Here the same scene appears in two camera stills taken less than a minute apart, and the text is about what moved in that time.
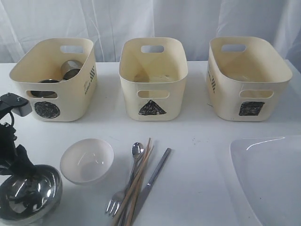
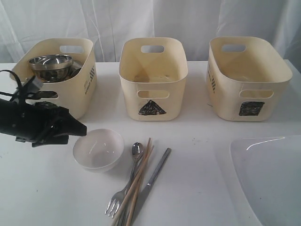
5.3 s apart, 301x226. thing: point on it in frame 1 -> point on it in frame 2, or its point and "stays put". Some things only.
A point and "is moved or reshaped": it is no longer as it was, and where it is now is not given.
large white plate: (267, 170) stays put
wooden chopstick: (132, 187) stays put
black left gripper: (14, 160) -> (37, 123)
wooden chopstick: (131, 210) stays put
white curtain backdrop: (108, 23) stays put
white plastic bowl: (87, 161) is moved or reshaped
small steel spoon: (137, 151) stays put
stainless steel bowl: (26, 200) -> (51, 68)
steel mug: (69, 68) stays put
